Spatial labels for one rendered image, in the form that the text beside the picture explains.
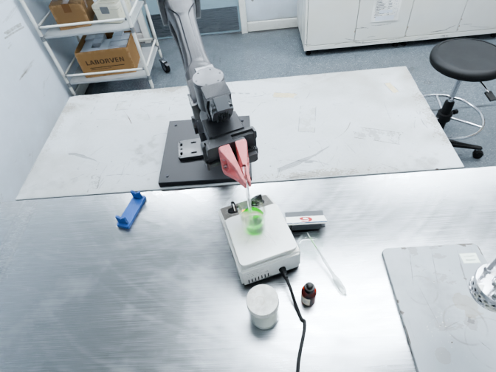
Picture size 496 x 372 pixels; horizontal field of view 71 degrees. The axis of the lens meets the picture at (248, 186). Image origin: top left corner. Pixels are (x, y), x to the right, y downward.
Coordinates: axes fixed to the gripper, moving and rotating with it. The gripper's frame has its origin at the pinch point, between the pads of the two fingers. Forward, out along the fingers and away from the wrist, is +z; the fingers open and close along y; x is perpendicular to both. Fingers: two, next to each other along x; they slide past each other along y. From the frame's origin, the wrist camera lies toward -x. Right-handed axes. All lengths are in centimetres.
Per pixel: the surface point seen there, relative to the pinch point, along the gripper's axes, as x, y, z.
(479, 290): 6.9, 25.9, 28.1
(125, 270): 25.1, -28.9, -6.9
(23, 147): 97, -98, -159
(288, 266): 21.4, 4.5, 7.7
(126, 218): 24.6, -26.5, -20.5
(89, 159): 27, -35, -48
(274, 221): 16.1, 5.1, -0.3
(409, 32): 109, 197, -177
